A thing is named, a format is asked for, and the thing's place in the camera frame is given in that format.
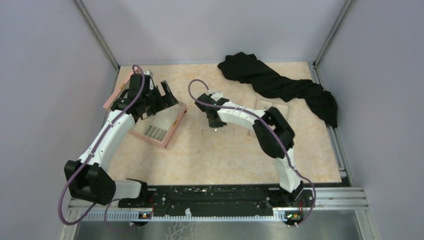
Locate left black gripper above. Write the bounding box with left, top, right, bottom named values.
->
left=143, top=80, right=179, bottom=116

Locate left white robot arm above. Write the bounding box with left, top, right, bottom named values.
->
left=64, top=70, right=187, bottom=207

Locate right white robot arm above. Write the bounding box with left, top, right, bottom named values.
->
left=194, top=92, right=304, bottom=206

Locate pink jewelry box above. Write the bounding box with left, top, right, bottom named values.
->
left=103, top=70, right=187, bottom=149

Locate beige divided tray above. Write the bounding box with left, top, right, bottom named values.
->
left=254, top=97, right=292, bottom=122

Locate black cloth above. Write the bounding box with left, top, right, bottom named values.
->
left=217, top=52, right=338, bottom=128

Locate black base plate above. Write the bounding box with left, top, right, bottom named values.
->
left=118, top=183, right=313, bottom=217

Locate white slotted cable duct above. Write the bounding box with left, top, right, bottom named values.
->
left=83, top=209, right=288, bottom=223

